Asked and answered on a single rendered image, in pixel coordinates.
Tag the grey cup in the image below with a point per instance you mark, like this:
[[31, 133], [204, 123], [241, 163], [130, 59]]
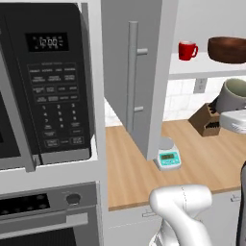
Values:
[[232, 96]]

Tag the brown wooden bowl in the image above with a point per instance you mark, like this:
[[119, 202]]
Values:
[[227, 49]]

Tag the teal kitchen scale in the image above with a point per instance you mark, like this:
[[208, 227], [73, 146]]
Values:
[[168, 157]]

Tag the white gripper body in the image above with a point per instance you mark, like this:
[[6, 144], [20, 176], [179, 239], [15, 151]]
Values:
[[235, 121]]

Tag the black microwave oven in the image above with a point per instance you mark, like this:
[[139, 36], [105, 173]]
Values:
[[54, 96]]

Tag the white tall appliance cabinet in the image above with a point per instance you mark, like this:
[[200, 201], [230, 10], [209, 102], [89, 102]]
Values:
[[100, 128]]

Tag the grey cabinet door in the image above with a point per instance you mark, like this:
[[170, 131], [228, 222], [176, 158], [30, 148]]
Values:
[[153, 80]]

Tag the white cabinet shelf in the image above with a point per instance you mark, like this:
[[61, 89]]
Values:
[[198, 68]]

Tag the grey wall outlet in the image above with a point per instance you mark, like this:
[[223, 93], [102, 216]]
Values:
[[200, 85]]

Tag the brown wooden knife block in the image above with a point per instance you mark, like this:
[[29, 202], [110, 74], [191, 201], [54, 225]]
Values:
[[205, 123]]

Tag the white drawer front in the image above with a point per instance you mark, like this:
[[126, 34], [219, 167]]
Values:
[[224, 214], [128, 227]]

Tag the stainless steel oven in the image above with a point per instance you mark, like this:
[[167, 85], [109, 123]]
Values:
[[48, 208]]

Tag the red mug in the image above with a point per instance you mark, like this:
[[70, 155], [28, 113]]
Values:
[[186, 51]]

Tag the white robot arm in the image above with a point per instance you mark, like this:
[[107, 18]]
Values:
[[181, 205]]

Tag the black oven knob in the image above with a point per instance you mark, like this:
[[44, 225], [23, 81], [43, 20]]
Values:
[[73, 199]]

